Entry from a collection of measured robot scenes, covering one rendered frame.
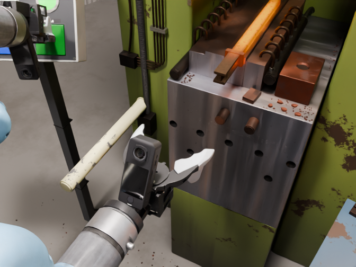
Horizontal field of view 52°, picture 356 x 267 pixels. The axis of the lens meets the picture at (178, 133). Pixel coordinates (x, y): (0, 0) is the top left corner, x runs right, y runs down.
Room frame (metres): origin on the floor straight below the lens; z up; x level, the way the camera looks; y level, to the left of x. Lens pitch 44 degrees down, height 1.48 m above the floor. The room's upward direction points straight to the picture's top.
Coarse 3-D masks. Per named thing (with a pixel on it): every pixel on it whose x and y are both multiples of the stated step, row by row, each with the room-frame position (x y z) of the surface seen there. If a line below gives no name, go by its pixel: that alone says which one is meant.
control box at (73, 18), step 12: (24, 0) 0.88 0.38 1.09; (36, 0) 0.88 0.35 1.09; (60, 0) 0.88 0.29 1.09; (72, 0) 0.88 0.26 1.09; (48, 12) 0.87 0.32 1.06; (60, 12) 0.87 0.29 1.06; (72, 12) 0.86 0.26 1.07; (84, 12) 0.93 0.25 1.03; (60, 24) 0.86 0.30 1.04; (72, 24) 0.85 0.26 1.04; (84, 24) 0.91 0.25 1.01; (72, 36) 0.84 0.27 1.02; (84, 36) 0.89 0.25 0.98; (72, 48) 0.82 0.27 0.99; (84, 48) 0.87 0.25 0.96; (0, 60) 0.81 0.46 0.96; (12, 60) 0.81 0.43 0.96; (48, 60) 0.81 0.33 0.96; (60, 60) 0.81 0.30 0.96; (72, 60) 0.81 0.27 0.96; (84, 60) 0.85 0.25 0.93
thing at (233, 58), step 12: (276, 0) 1.06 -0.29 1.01; (264, 12) 0.98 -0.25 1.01; (252, 24) 0.91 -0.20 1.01; (264, 24) 0.93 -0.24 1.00; (252, 36) 0.85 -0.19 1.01; (228, 48) 0.78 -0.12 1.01; (240, 48) 0.79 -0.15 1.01; (228, 60) 0.73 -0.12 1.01; (240, 60) 0.75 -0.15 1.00; (216, 72) 0.68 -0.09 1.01; (228, 72) 0.72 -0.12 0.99
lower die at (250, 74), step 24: (264, 0) 1.11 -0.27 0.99; (288, 0) 1.10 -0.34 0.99; (216, 24) 0.97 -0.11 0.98; (240, 24) 0.95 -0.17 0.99; (288, 24) 0.94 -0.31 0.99; (192, 48) 0.84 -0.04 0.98; (216, 48) 0.82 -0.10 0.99; (264, 48) 0.82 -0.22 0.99; (192, 72) 0.82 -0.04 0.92; (240, 72) 0.76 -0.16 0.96; (264, 72) 0.75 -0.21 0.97
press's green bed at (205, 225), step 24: (192, 216) 0.75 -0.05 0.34; (216, 216) 0.71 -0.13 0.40; (240, 216) 0.67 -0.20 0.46; (192, 240) 0.75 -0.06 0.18; (216, 240) 0.70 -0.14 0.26; (240, 240) 0.66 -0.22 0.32; (264, 240) 0.63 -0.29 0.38; (216, 264) 0.70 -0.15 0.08; (240, 264) 0.65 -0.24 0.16; (264, 264) 0.69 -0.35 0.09
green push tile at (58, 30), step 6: (54, 30) 0.84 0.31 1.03; (60, 30) 0.84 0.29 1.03; (60, 36) 0.83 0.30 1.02; (48, 42) 0.83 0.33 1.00; (54, 42) 0.83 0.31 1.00; (60, 42) 0.83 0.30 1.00; (36, 48) 0.82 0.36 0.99; (42, 48) 0.82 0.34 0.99; (48, 48) 0.82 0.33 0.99; (54, 48) 0.82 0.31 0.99; (60, 48) 0.82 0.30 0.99; (42, 54) 0.81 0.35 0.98; (48, 54) 0.81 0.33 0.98; (54, 54) 0.81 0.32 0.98; (60, 54) 0.81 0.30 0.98
